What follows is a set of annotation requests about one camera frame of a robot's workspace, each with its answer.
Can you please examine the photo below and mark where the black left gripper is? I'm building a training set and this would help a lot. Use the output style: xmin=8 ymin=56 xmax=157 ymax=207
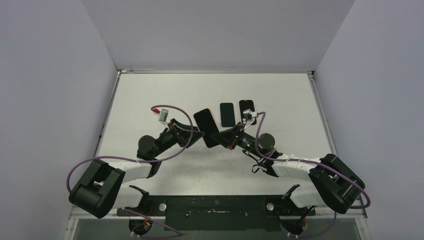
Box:
xmin=152 ymin=118 xmax=205 ymax=158

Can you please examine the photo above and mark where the black phone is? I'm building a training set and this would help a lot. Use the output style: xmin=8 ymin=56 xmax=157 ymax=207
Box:
xmin=219 ymin=102 xmax=236 ymax=128

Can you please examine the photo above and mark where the black phone case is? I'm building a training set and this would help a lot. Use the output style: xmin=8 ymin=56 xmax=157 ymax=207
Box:
xmin=238 ymin=99 xmax=257 ymax=126

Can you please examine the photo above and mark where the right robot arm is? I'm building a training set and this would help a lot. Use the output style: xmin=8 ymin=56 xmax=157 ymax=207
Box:
xmin=211 ymin=122 xmax=365 ymax=215

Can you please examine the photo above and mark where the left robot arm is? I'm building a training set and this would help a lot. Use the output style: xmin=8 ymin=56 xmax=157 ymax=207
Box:
xmin=68 ymin=118 xmax=205 ymax=219

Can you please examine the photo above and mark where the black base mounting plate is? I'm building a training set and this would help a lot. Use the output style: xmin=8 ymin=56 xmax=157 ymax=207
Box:
xmin=142 ymin=195 xmax=299 ymax=232

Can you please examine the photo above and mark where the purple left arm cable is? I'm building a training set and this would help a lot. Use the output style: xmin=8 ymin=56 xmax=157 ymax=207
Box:
xmin=66 ymin=104 xmax=195 ymax=194

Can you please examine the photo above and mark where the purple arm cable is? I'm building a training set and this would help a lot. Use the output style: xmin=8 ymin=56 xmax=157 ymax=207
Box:
xmin=251 ymin=111 xmax=372 ymax=239
xmin=66 ymin=104 xmax=195 ymax=194

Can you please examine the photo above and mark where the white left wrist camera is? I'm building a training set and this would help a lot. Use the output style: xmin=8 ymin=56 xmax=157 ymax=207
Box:
xmin=158 ymin=108 xmax=169 ymax=126

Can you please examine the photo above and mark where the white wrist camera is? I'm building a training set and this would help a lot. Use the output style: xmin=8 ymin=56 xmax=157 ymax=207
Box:
xmin=241 ymin=109 xmax=255 ymax=124
xmin=158 ymin=108 xmax=169 ymax=126

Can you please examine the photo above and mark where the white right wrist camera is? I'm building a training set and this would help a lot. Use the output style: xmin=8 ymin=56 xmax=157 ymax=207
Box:
xmin=241 ymin=109 xmax=255 ymax=124

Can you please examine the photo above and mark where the aluminium frame rail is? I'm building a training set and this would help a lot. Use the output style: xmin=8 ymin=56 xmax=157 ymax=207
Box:
xmin=67 ymin=195 xmax=368 ymax=220

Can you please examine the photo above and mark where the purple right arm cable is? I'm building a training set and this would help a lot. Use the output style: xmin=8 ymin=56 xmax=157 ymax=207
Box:
xmin=251 ymin=111 xmax=372 ymax=239

